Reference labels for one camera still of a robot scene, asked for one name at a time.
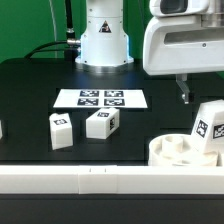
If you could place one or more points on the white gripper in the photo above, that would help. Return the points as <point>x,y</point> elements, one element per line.
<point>178,45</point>

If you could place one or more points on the white round stool seat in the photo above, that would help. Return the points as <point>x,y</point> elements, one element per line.
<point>177,150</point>

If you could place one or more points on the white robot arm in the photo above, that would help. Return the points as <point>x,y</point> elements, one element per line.
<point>105,45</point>

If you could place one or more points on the white marker sheet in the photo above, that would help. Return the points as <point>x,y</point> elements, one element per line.
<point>99,98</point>

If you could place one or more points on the white front fence bar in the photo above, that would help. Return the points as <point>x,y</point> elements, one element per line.
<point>36,179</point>

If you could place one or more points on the white block at left edge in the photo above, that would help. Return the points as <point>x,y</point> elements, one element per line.
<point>1,134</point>

